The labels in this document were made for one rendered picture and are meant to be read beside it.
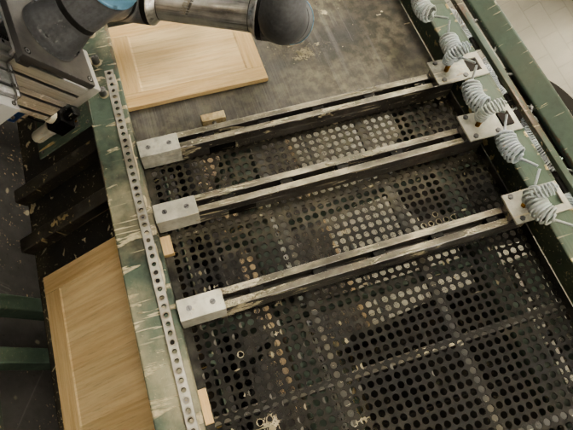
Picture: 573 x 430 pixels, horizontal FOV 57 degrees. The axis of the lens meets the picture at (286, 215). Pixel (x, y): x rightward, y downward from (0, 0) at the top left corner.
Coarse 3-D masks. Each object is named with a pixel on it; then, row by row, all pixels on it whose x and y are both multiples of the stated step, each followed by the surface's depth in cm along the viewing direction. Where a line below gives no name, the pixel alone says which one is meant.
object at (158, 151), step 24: (432, 72) 179; (456, 72) 179; (480, 72) 180; (336, 96) 177; (360, 96) 179; (384, 96) 178; (408, 96) 181; (432, 96) 186; (240, 120) 171; (264, 120) 172; (288, 120) 172; (312, 120) 175; (336, 120) 180; (144, 144) 165; (168, 144) 165; (192, 144) 166; (216, 144) 169; (240, 144) 174; (144, 168) 168
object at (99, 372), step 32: (96, 256) 188; (64, 288) 191; (96, 288) 184; (64, 320) 187; (96, 320) 181; (128, 320) 175; (64, 352) 183; (96, 352) 177; (128, 352) 172; (64, 384) 180; (96, 384) 174; (128, 384) 168; (64, 416) 176; (96, 416) 171; (128, 416) 165
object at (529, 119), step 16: (416, 0) 181; (432, 16) 179; (464, 16) 170; (448, 32) 172; (480, 32) 167; (448, 48) 171; (480, 48) 167; (496, 64) 162; (464, 96) 166; (480, 96) 163; (512, 96) 158; (528, 112) 154; (496, 144) 158; (512, 144) 159; (544, 144) 150; (512, 160) 155; (528, 160) 154; (560, 160) 148; (560, 176) 147; (528, 208) 152; (544, 208) 147
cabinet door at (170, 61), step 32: (128, 32) 191; (160, 32) 192; (192, 32) 193; (224, 32) 194; (128, 64) 185; (160, 64) 186; (192, 64) 187; (224, 64) 187; (256, 64) 188; (128, 96) 179; (160, 96) 179; (192, 96) 182
